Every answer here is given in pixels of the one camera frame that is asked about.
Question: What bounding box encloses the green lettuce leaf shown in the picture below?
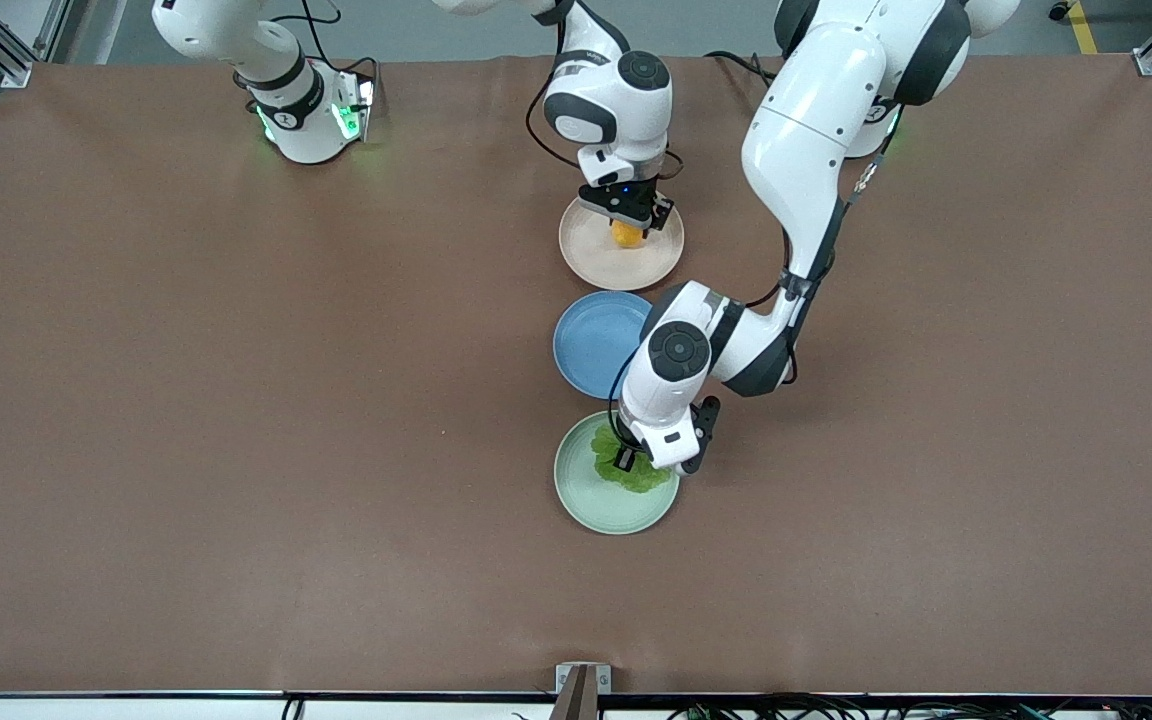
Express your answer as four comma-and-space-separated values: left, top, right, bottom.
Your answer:
591, 425, 674, 494

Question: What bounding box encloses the pale green round plate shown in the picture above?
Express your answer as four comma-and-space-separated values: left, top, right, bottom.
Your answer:
554, 410, 682, 536

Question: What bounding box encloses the beige round plate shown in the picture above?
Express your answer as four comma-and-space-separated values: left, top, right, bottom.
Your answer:
558, 195, 686, 292

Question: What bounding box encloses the blue round plate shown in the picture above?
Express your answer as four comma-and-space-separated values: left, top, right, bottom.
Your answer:
552, 290, 659, 401

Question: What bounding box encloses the brown table cover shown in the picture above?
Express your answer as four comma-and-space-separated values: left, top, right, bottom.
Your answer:
0, 52, 1152, 696

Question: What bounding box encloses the black left base cable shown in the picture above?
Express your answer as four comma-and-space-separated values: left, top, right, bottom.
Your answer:
704, 50, 779, 83

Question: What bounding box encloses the black base cable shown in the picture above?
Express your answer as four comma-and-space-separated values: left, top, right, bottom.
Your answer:
271, 0, 380, 106
704, 50, 779, 83

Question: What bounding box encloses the grey metal bracket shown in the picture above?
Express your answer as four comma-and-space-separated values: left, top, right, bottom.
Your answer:
555, 662, 612, 694

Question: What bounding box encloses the black right base cable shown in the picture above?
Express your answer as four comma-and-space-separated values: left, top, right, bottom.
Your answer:
271, 0, 380, 106

